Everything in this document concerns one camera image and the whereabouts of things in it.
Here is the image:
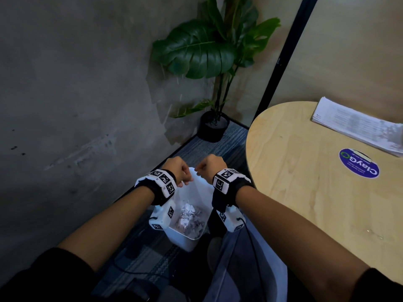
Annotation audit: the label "black wristband with markers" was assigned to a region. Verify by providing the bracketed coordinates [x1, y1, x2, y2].
[211, 168, 255, 213]
[134, 169, 178, 206]

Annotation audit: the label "round wooden table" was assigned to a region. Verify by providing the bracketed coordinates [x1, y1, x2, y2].
[245, 101, 403, 285]

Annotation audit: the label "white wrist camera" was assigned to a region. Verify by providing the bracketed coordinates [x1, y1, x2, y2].
[216, 206, 246, 233]
[148, 199, 176, 231]

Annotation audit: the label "person's right hand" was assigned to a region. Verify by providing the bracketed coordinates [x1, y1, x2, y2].
[194, 154, 228, 185]

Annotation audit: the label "person's left forearm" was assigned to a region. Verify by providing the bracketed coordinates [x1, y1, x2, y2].
[58, 186, 155, 271]

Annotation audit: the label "round blue sticker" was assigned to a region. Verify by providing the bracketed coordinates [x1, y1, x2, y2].
[338, 148, 380, 179]

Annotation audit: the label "black right wristband with markers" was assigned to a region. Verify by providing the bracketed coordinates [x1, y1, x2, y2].
[211, 168, 255, 213]

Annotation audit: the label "person's right forearm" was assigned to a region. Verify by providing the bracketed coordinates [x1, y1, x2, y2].
[235, 186, 371, 302]

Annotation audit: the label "large leafy potted plant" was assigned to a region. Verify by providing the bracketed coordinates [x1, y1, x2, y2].
[150, 0, 281, 143]

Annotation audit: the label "stack of printed papers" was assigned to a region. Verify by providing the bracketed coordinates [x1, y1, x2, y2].
[311, 96, 403, 158]

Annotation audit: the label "person's grey trousers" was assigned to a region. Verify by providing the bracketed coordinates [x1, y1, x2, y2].
[201, 216, 289, 302]

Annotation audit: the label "pile of metal staples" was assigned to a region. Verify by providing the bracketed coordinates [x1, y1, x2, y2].
[365, 228, 385, 241]

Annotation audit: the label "person's left hand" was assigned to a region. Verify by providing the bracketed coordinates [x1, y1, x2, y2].
[161, 156, 194, 187]

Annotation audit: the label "black right camera cable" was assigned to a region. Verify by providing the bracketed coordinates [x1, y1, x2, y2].
[238, 218, 267, 302]

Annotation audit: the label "black left wristband with markers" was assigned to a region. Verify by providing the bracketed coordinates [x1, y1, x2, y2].
[134, 169, 178, 206]

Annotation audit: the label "white plastic bin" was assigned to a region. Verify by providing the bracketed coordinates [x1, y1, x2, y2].
[163, 167, 216, 252]

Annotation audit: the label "pile of paper balls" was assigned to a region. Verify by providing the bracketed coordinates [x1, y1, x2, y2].
[175, 203, 207, 240]

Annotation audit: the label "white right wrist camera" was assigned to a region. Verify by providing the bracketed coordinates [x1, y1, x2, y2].
[216, 206, 246, 233]

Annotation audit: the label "person's black shirt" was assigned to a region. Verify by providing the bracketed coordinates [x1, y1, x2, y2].
[0, 247, 403, 302]

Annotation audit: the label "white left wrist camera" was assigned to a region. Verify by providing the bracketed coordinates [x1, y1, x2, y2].
[148, 199, 176, 231]

